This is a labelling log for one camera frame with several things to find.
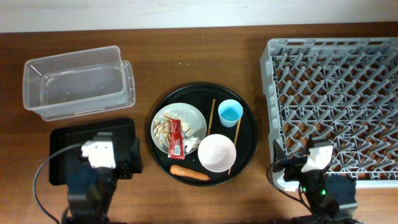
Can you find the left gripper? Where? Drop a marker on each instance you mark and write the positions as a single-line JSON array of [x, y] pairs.
[[123, 170]]

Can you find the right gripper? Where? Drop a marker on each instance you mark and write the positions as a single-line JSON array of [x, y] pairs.
[[294, 165]]

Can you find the red snack wrapper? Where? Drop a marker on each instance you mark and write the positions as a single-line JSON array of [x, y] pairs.
[[176, 140]]

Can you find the white tissue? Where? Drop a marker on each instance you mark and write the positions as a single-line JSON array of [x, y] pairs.
[[190, 144]]

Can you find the grey plate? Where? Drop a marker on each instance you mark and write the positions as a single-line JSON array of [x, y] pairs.
[[198, 125]]

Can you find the light blue cup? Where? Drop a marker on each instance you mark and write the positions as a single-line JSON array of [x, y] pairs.
[[230, 112]]

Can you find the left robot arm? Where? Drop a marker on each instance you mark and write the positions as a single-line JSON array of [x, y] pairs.
[[91, 189]]

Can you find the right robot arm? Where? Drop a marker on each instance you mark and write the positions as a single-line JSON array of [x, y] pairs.
[[331, 199]]

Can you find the grey dishwasher rack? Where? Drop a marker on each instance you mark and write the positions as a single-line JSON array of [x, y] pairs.
[[341, 89]]

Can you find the orange carrot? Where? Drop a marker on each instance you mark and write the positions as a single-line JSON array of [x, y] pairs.
[[184, 172]]

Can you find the pile of peanut shells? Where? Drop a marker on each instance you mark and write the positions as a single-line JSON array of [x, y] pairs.
[[161, 129]]

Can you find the black rectangular bin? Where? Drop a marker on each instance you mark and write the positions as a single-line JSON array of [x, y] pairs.
[[72, 161]]

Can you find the pile of rice grains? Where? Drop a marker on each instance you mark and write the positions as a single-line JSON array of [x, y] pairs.
[[171, 114]]

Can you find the clear plastic bin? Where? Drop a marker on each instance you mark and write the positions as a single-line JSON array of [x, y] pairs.
[[78, 83]]

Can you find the round black tray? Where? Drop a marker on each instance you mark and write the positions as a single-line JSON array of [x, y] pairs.
[[201, 95]]

